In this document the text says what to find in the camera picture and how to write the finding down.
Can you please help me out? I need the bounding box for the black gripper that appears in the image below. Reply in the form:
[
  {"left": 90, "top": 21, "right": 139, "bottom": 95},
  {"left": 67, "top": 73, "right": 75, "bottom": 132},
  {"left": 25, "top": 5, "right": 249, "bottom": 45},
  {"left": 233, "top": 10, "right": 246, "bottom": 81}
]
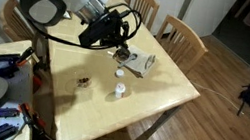
[{"left": 77, "top": 5, "right": 134, "bottom": 55}]

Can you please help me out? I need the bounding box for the blue measuring spoon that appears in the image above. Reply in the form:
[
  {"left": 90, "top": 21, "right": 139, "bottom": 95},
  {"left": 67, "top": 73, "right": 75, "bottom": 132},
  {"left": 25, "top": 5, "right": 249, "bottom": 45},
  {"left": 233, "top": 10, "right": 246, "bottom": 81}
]
[{"left": 117, "top": 50, "right": 139, "bottom": 72}]

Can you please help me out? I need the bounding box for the white round lid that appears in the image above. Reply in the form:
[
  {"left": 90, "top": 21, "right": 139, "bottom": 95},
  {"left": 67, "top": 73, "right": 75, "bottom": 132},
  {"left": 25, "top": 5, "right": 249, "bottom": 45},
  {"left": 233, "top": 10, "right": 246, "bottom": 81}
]
[{"left": 114, "top": 68, "right": 126, "bottom": 79}]

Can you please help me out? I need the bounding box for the folded beige towel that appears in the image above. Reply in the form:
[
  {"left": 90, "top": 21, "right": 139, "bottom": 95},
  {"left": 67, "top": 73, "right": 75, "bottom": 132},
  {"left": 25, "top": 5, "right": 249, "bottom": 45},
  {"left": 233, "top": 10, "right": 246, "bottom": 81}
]
[{"left": 120, "top": 43, "right": 161, "bottom": 81}]

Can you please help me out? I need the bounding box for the white pill bottle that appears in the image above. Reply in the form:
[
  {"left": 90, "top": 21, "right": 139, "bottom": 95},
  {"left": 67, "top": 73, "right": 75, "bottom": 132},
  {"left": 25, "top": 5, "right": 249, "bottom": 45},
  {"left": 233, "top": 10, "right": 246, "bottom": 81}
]
[{"left": 113, "top": 81, "right": 128, "bottom": 100}]

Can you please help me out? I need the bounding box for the small brown object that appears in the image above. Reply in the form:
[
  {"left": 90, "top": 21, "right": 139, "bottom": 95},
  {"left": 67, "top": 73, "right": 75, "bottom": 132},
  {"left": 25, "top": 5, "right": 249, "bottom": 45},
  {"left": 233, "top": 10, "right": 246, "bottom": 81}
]
[{"left": 74, "top": 73, "right": 93, "bottom": 91}]

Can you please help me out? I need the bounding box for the grey metal table leg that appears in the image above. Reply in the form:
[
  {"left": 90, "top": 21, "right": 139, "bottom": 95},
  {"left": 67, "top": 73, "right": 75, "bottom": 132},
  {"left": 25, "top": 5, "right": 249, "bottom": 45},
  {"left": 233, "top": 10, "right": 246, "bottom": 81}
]
[{"left": 133, "top": 99, "right": 183, "bottom": 140}]

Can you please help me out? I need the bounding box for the black orange bar clamp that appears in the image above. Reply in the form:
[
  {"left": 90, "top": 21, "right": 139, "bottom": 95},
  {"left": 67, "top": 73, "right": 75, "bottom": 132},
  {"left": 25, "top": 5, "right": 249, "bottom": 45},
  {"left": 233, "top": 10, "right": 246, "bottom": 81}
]
[{"left": 0, "top": 41, "right": 36, "bottom": 72}]

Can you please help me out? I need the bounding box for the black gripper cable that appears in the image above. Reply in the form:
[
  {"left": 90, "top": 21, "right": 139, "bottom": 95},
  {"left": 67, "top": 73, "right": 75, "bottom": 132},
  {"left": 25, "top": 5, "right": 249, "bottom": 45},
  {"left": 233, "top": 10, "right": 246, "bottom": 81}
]
[{"left": 25, "top": 0, "right": 145, "bottom": 58}]

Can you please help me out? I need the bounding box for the white power cable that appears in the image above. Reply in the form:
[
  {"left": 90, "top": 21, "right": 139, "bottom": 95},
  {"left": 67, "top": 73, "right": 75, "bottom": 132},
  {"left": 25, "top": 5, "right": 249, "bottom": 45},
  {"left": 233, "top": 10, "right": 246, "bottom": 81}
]
[{"left": 186, "top": 80, "right": 247, "bottom": 115}]

